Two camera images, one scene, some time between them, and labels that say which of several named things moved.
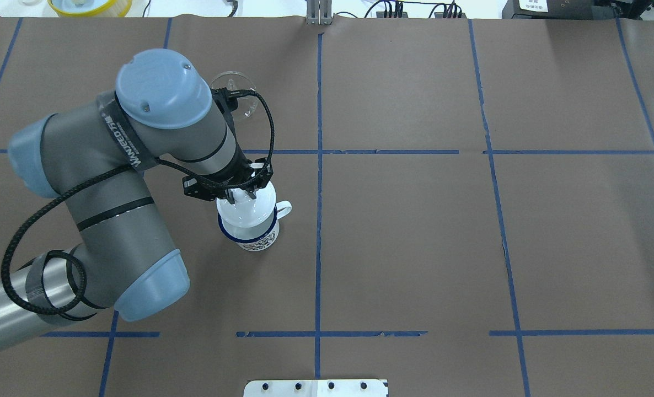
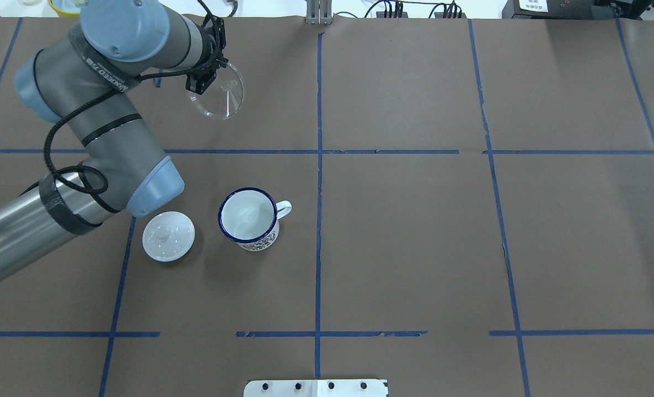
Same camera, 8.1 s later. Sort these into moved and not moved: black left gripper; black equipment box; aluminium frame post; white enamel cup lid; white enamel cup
Moved: black left gripper; white enamel cup lid
Not moved: black equipment box; aluminium frame post; white enamel cup
